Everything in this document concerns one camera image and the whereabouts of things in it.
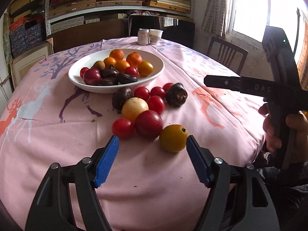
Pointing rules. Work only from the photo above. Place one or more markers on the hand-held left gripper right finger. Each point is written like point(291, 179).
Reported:
point(198, 163)

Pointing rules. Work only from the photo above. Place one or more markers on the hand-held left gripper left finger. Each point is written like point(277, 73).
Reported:
point(105, 163)

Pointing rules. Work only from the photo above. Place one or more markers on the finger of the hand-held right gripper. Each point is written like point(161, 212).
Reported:
point(221, 81)

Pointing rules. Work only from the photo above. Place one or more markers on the yellow orange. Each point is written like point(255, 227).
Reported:
point(145, 68)
point(173, 138)

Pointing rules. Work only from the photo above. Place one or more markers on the white plate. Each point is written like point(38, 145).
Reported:
point(155, 60)

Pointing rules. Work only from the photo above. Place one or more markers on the dark brown water chestnut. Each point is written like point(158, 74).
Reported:
point(176, 94)
point(126, 78)
point(107, 82)
point(109, 72)

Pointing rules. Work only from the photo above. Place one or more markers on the red plum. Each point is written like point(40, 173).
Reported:
point(148, 124)
point(92, 76)

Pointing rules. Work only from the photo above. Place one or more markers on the deep orange mandarin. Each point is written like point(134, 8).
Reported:
point(134, 59)
point(116, 54)

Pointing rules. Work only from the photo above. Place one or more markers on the red cherry tomato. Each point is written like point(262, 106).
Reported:
point(131, 71)
point(122, 128)
point(142, 93)
point(157, 92)
point(156, 104)
point(168, 86)
point(84, 71)

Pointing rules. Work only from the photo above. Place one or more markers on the brownish yellow small fruit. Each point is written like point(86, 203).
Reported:
point(99, 65)

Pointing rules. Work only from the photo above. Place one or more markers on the small orange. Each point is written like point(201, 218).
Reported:
point(122, 65)

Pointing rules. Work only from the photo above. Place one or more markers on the tiny orange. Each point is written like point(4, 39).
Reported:
point(110, 62)

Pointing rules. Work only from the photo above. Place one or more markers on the person's right hand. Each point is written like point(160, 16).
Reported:
point(270, 137)

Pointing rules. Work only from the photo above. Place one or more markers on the brick pattern curtain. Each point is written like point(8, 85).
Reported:
point(303, 65)
point(214, 9)

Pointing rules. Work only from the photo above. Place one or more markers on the dark wooden chair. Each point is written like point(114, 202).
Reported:
point(229, 45)

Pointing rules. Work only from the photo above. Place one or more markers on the pink printed tablecloth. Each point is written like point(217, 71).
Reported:
point(60, 137)

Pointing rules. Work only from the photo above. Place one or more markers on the pale yellow round fruit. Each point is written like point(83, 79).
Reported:
point(134, 109)

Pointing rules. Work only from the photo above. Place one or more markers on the black glossy panel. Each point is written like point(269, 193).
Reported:
point(182, 33)

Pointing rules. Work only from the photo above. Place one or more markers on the bright window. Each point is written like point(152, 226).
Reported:
point(250, 9)

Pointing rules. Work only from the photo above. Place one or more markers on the white paper cup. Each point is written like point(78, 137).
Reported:
point(156, 36)

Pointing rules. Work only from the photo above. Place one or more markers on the person's dark clothing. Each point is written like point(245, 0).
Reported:
point(288, 197)

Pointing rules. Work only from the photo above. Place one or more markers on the wooden framed panel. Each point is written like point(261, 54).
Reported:
point(31, 61)

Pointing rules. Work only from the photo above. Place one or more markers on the brown wooden cabinet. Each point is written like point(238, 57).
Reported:
point(89, 35)

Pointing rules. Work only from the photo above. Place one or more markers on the blue floral storage box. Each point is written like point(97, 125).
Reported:
point(16, 43)
point(35, 35)

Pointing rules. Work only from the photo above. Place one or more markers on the green patterned board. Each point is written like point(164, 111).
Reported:
point(7, 41)

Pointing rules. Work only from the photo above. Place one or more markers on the white metal shelf rack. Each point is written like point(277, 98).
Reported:
point(48, 9)

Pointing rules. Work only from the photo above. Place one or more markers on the orange patterned box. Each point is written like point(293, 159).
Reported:
point(16, 24)

